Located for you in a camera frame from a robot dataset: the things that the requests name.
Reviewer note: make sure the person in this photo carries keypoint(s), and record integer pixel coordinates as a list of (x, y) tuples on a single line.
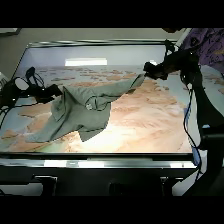
[(206, 45)]

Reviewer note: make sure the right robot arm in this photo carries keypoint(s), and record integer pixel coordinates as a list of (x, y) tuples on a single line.
[(205, 100)]

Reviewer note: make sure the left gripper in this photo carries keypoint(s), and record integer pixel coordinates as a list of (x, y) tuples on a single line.
[(46, 93)]

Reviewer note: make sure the grey-green shirt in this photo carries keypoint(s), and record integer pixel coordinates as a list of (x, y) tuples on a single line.
[(83, 110)]

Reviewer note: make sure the silver frame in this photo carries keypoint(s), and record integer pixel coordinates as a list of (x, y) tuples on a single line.
[(96, 173)]

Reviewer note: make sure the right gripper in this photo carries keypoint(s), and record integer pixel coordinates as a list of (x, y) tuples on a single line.
[(156, 70)]

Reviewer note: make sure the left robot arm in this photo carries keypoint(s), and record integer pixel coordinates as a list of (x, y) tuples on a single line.
[(15, 89)]

